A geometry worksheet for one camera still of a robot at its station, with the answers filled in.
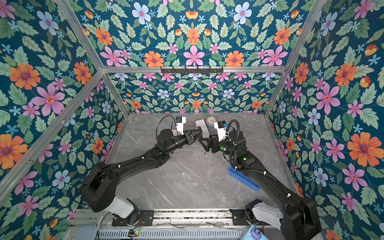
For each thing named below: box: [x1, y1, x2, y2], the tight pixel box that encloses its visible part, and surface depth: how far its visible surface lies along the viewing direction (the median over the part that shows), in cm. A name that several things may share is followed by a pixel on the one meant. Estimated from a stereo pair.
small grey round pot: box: [206, 116, 216, 128], surface depth 112 cm
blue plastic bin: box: [229, 164, 261, 191], surface depth 82 cm
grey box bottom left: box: [74, 223, 96, 240], surface depth 69 cm
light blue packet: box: [242, 224, 269, 240], surface depth 66 cm
